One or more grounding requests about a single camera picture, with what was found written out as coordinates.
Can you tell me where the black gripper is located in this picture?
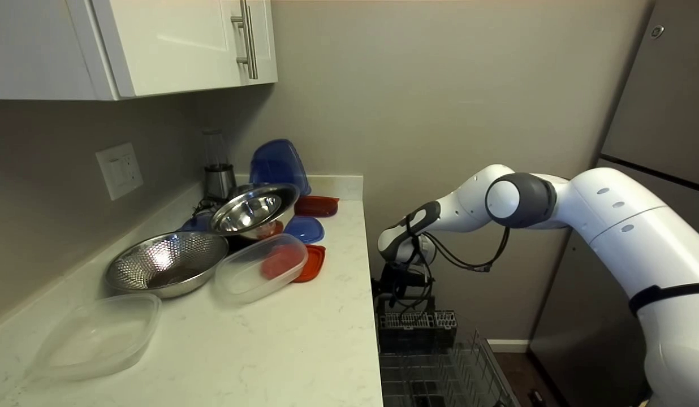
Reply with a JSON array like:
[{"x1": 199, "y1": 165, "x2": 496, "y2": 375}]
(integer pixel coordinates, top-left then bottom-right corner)
[{"x1": 376, "y1": 260, "x2": 434, "y2": 312}]

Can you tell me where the blue plastic container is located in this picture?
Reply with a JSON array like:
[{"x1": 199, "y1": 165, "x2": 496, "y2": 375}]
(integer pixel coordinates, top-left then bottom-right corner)
[{"x1": 247, "y1": 135, "x2": 312, "y2": 198}]

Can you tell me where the large steel bowl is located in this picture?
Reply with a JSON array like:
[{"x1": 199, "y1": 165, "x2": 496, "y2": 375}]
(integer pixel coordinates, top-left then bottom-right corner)
[{"x1": 101, "y1": 228, "x2": 230, "y2": 300}]

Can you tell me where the red plastic container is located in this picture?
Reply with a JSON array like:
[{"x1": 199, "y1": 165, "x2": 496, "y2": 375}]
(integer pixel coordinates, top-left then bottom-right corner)
[{"x1": 293, "y1": 191, "x2": 342, "y2": 219}]

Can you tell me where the white baseboard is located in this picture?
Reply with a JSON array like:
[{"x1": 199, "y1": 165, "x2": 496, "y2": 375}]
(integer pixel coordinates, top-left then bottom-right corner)
[{"x1": 486, "y1": 337, "x2": 532, "y2": 354}]

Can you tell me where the silver cabinet handle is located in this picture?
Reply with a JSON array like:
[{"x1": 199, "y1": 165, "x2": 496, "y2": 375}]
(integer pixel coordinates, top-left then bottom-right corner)
[{"x1": 228, "y1": 0, "x2": 261, "y2": 82}]

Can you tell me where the small red plastic lid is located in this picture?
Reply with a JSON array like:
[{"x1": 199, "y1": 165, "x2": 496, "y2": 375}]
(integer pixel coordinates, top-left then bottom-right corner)
[{"x1": 254, "y1": 216, "x2": 285, "y2": 242}]

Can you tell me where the clear plastic container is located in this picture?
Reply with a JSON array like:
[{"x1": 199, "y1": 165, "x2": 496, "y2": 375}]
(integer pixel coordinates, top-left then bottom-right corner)
[
  {"x1": 29, "y1": 291, "x2": 164, "y2": 385},
  {"x1": 211, "y1": 230, "x2": 311, "y2": 307}
]

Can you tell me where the grey refrigerator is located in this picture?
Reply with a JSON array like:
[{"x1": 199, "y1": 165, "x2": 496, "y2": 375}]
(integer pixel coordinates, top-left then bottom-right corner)
[{"x1": 527, "y1": 0, "x2": 699, "y2": 407}]

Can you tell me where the blue plastic lid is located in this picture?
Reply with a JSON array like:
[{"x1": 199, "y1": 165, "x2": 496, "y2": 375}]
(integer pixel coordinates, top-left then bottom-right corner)
[{"x1": 282, "y1": 212, "x2": 328, "y2": 246}]

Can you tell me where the steel blender with jar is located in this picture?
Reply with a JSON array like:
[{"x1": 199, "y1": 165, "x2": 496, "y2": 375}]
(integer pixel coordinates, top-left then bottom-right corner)
[{"x1": 201, "y1": 130, "x2": 240, "y2": 204}]

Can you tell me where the small steel bowl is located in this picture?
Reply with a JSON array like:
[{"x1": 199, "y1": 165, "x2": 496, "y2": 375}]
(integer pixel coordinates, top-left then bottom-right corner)
[{"x1": 211, "y1": 181, "x2": 300, "y2": 238}]

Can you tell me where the white wall cabinet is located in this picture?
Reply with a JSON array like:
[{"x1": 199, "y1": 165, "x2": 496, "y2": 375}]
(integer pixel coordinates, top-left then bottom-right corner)
[{"x1": 0, "y1": 0, "x2": 281, "y2": 103}]

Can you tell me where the grey wire dishwasher rack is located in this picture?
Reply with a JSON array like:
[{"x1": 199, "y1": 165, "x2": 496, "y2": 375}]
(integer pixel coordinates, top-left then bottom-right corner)
[{"x1": 378, "y1": 337, "x2": 520, "y2": 407}]

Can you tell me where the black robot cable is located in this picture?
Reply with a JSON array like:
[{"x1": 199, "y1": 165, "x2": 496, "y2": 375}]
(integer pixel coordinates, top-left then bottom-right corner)
[{"x1": 395, "y1": 219, "x2": 513, "y2": 276}]

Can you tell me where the white wall outlet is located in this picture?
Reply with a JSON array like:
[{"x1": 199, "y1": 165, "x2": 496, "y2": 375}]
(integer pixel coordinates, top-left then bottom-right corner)
[{"x1": 93, "y1": 139, "x2": 147, "y2": 204}]

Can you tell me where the black cutlery basket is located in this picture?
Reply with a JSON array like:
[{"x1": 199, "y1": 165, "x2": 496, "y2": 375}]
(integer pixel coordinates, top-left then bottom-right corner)
[{"x1": 376, "y1": 294, "x2": 462, "y2": 354}]

